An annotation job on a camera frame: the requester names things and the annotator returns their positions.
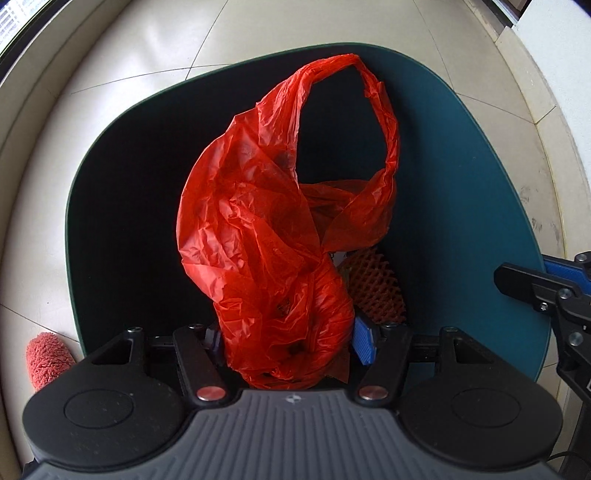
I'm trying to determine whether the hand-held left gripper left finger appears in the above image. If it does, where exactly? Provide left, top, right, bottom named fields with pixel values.
left=90, top=324, right=227, bottom=407

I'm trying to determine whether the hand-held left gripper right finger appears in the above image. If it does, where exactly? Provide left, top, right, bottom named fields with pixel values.
left=353, top=316, right=490, bottom=409

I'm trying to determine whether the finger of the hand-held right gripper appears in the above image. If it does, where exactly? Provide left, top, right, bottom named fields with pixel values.
left=493, top=251, right=591, bottom=403

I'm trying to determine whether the orange foam fruit net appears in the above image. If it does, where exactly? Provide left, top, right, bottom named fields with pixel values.
left=342, top=244, right=407, bottom=326

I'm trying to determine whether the teal plastic trash bin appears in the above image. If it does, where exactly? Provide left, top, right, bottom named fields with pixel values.
left=65, top=42, right=559, bottom=384

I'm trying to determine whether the red plastic bag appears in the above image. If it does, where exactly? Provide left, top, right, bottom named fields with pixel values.
left=178, top=53, right=400, bottom=391

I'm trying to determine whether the red fluffy cloth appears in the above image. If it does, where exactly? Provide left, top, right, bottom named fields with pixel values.
left=25, top=332, right=77, bottom=394

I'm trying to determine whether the black window frame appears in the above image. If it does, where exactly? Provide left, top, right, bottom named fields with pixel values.
left=0, top=0, right=70, bottom=70

